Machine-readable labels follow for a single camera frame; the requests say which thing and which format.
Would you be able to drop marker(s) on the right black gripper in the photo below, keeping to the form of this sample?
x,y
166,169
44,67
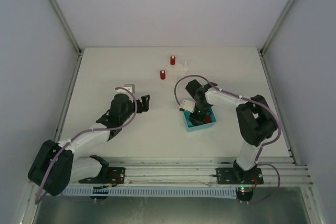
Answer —
x,y
197,118

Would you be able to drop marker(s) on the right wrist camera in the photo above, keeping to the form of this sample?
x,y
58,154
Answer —
x,y
187,105

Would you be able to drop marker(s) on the left aluminium corner post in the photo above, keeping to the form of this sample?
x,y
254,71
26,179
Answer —
x,y
55,6

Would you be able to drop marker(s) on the white peg base plate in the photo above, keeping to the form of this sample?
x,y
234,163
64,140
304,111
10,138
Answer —
x,y
174,73

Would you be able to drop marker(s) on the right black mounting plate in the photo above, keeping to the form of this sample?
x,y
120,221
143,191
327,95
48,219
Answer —
x,y
228,176

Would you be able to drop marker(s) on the black mounting plate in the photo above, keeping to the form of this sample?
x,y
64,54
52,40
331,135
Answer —
x,y
111,175
228,176

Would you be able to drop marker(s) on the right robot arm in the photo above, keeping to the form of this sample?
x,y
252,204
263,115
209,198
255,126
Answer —
x,y
256,121

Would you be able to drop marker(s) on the slotted cable duct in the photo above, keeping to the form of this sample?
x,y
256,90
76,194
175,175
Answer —
x,y
137,191

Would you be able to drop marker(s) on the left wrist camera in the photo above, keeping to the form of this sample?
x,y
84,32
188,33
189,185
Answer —
x,y
130,88

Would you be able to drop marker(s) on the right aluminium corner post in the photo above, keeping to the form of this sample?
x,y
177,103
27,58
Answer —
x,y
280,20

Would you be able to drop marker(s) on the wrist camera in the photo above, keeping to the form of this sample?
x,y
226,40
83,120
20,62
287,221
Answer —
x,y
130,88
187,105

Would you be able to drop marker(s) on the aluminium corner post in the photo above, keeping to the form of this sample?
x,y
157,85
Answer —
x,y
280,20
55,6

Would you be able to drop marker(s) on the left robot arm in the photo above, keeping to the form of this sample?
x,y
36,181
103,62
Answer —
x,y
58,164

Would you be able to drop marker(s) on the teal plastic bin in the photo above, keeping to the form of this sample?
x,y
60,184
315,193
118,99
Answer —
x,y
189,127

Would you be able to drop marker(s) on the red spring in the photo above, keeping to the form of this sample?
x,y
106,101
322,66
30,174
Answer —
x,y
172,60
162,74
207,119

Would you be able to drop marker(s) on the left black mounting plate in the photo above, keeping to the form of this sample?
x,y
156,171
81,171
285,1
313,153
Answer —
x,y
111,175

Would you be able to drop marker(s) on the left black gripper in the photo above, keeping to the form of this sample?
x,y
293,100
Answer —
x,y
140,104

